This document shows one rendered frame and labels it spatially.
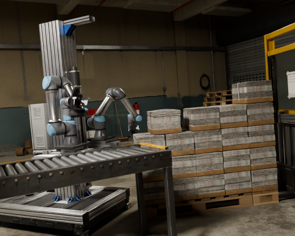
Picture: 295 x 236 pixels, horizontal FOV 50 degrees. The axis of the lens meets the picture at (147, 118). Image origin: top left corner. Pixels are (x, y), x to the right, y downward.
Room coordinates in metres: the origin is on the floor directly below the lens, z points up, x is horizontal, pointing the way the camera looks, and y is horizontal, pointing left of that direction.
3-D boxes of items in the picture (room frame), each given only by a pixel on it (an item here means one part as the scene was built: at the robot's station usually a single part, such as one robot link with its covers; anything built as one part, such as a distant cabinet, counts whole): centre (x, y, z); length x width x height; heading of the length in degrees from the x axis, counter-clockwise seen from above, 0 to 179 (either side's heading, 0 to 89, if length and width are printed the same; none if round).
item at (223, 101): (9.83, -2.53, 0.65); 1.33 x 0.94 x 1.30; 122
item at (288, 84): (3.51, -1.59, 1.28); 0.57 x 0.01 x 0.65; 8
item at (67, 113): (2.68, 0.66, 1.12); 0.11 x 0.08 x 0.11; 129
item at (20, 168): (2.09, 0.86, 0.77); 0.47 x 0.05 x 0.05; 28
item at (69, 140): (2.96, 0.73, 0.87); 0.15 x 0.15 x 0.10
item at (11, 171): (2.06, 0.91, 0.77); 0.47 x 0.05 x 0.05; 28
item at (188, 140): (3.34, -0.42, 0.42); 1.17 x 0.39 x 0.83; 98
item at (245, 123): (3.40, -0.85, 0.86); 0.38 x 0.29 x 0.04; 8
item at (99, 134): (3.41, 0.51, 0.87); 0.15 x 0.15 x 0.10
